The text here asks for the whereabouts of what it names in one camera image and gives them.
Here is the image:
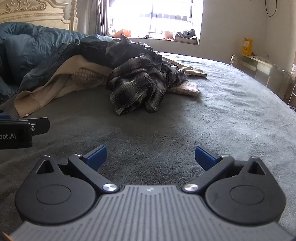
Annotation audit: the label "cream carved headboard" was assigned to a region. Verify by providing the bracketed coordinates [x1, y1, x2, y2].
[0, 0, 78, 32]

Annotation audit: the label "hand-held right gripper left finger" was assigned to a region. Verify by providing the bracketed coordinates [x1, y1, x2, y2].
[35, 145, 119, 193]

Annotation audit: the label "dark garment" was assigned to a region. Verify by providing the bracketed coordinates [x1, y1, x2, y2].
[18, 40, 114, 93]

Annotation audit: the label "grey curtain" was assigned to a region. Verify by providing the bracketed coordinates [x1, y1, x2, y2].
[89, 0, 110, 36]

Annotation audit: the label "grey fleece bed blanket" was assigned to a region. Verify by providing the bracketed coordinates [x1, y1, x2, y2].
[0, 51, 296, 234]

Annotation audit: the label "black wall cable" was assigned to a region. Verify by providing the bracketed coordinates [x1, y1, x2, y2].
[265, 0, 278, 17]

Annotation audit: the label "dark shoes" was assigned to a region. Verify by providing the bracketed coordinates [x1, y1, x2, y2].
[176, 29, 198, 39]

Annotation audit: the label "beige cloth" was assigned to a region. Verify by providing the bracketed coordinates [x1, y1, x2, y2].
[14, 54, 111, 117]

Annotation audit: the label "orange item on windowsill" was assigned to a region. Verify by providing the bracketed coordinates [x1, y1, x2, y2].
[113, 29, 132, 37]

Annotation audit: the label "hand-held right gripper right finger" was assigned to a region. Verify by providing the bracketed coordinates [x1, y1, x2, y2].
[182, 146, 270, 193]

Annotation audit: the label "dark plaid shirt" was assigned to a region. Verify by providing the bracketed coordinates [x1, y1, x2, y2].
[106, 34, 189, 116]

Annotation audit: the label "blue duvet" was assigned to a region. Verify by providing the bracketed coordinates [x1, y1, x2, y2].
[0, 22, 114, 100]

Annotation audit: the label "yellow box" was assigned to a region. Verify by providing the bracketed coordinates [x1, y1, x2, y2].
[242, 38, 253, 55]

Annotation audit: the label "white desk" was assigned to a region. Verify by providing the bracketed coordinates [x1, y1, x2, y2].
[239, 54, 296, 88]

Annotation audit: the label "window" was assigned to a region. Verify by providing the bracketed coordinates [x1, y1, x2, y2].
[107, 0, 204, 40]

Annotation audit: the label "checked beige knit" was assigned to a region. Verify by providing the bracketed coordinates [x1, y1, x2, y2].
[70, 67, 108, 88]

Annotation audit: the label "pinkish knitted sweater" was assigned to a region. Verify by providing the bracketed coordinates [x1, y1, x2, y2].
[172, 81, 200, 96]

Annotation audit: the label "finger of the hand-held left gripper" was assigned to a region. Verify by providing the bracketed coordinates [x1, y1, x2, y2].
[17, 117, 50, 136]

